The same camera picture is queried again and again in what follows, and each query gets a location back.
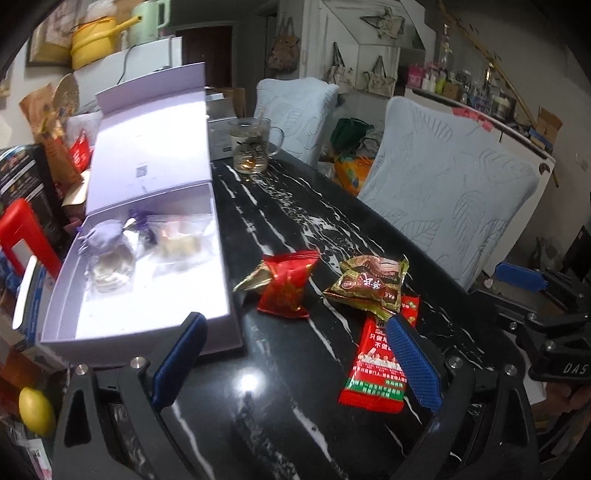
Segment lavender gift box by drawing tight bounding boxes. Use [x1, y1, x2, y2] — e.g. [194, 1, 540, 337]
[39, 62, 245, 370]

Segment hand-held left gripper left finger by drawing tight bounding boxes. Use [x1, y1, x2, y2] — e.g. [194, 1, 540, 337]
[53, 312, 213, 480]

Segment dark green bag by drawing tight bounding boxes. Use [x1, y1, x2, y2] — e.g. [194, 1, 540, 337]
[331, 117, 375, 153]

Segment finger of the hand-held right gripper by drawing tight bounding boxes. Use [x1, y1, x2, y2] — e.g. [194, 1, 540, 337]
[471, 288, 591, 366]
[495, 261, 591, 317]

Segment pale green kettle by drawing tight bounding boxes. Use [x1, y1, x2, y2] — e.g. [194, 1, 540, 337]
[128, 0, 171, 47]

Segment round woven plate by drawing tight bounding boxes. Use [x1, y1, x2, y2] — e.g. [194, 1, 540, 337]
[52, 73, 80, 116]

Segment star-shaped bag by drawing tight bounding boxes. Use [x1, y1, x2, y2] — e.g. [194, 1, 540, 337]
[360, 7, 407, 41]

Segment brown tote bag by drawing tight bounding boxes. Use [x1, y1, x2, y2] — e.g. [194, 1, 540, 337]
[267, 16, 301, 71]

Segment silver grey box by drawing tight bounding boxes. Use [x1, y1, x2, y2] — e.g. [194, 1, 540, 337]
[205, 88, 245, 160]

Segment blue white box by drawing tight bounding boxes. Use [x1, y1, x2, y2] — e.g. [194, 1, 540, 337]
[0, 256, 49, 344]

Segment framed picture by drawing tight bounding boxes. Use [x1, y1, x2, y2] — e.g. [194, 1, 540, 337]
[25, 18, 75, 68]

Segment open cardboard box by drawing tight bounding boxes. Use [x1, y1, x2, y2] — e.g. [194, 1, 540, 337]
[536, 107, 564, 144]

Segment black printed bag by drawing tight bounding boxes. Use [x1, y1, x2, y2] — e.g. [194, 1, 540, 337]
[0, 145, 65, 241]

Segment cream tote bag star print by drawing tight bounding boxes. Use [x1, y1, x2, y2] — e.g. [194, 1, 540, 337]
[362, 55, 398, 95]

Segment red plastic container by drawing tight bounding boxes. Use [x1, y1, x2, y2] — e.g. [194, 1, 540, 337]
[0, 199, 63, 280]

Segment yellow bamboo pole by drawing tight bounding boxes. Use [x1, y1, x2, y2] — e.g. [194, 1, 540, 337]
[438, 0, 559, 188]

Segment person's right hand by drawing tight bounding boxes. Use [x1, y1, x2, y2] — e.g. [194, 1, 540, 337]
[531, 381, 591, 439]

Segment dark brown door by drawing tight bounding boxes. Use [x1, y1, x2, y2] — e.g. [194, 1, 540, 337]
[175, 25, 234, 88]

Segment yellow pot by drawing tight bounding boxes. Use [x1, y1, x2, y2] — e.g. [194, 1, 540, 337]
[70, 15, 141, 71]

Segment black power cable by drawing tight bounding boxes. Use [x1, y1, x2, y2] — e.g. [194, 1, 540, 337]
[115, 44, 136, 84]

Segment pink cloth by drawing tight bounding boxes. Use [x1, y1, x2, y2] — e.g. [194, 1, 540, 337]
[452, 107, 488, 127]

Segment small red snack bag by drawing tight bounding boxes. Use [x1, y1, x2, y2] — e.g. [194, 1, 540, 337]
[69, 131, 93, 174]

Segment chair with light blue cover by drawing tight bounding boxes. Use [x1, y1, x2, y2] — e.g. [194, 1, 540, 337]
[253, 78, 340, 169]
[358, 96, 541, 291]

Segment yellow lemon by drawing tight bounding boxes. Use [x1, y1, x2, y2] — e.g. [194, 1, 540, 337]
[18, 388, 56, 437]

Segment cream tote bag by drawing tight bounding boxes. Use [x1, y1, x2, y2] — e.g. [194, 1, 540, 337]
[325, 42, 356, 90]

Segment row of bottles and jars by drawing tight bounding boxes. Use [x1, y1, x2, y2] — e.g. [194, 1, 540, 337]
[409, 60, 518, 121]

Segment long red snack packet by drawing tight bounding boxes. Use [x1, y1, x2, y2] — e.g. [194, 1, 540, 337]
[338, 295, 422, 415]

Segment orange yellow bag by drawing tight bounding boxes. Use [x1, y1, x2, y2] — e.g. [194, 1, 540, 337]
[335, 154, 375, 197]

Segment gold brown snack packet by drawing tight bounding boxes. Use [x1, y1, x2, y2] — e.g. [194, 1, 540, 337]
[322, 254, 410, 321]

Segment brown printed snack bag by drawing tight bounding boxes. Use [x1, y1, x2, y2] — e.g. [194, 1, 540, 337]
[19, 83, 84, 185]

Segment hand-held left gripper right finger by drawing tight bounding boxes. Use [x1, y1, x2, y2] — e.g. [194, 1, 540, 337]
[385, 314, 541, 480]

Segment clear bag with white swirl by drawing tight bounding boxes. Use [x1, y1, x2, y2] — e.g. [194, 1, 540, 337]
[88, 231, 144, 296]

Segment red pillow snack packet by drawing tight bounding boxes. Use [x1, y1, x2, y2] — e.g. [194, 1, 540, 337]
[233, 249, 321, 320]

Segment clear plastic bag in pot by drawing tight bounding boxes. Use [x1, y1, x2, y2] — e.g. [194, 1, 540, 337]
[81, 0, 116, 24]

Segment clear zip bag white pieces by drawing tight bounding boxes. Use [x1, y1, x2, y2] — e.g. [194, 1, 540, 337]
[147, 215, 218, 278]

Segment glass mug with tea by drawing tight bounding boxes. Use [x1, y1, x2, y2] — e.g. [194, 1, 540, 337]
[228, 117, 284, 175]

